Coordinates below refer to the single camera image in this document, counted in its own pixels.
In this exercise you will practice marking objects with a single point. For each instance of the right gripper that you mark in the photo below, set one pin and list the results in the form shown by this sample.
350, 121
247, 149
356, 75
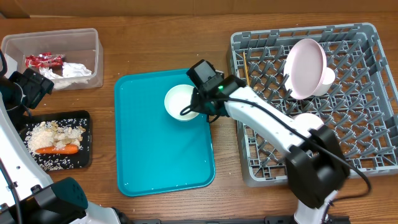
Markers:
200, 101

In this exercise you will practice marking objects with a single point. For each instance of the white bowl with scraps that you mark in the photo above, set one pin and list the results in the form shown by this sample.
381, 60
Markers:
178, 98

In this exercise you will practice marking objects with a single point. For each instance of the wooden chopstick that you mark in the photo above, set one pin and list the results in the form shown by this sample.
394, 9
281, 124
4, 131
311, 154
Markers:
246, 69

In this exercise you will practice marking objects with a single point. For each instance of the large pink plate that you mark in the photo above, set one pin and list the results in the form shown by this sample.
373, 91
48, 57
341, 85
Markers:
305, 66

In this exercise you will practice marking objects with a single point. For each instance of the white paper cup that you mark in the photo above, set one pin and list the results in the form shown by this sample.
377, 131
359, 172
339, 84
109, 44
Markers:
328, 80

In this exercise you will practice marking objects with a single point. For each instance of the white tissue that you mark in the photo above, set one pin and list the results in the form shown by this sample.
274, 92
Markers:
72, 73

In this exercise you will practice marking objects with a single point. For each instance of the orange carrot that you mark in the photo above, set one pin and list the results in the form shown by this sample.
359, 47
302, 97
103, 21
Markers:
67, 149

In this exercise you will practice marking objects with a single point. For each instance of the red snack wrapper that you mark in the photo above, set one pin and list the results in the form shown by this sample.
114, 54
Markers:
44, 60

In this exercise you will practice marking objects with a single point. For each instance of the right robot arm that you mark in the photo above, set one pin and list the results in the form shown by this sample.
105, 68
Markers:
313, 159

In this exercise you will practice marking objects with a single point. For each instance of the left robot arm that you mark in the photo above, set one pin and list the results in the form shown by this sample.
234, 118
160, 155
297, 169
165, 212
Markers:
28, 194

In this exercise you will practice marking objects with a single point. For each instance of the black waste tray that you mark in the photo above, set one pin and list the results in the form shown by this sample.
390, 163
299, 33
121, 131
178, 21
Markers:
58, 116

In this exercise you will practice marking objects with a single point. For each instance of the teal serving tray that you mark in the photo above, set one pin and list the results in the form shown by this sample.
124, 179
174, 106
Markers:
156, 153

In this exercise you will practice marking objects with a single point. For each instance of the clear plastic bin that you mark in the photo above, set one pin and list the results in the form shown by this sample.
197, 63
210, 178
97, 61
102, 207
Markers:
80, 46

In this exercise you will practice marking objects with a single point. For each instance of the food scraps pile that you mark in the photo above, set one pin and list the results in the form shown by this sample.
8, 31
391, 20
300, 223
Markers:
58, 133

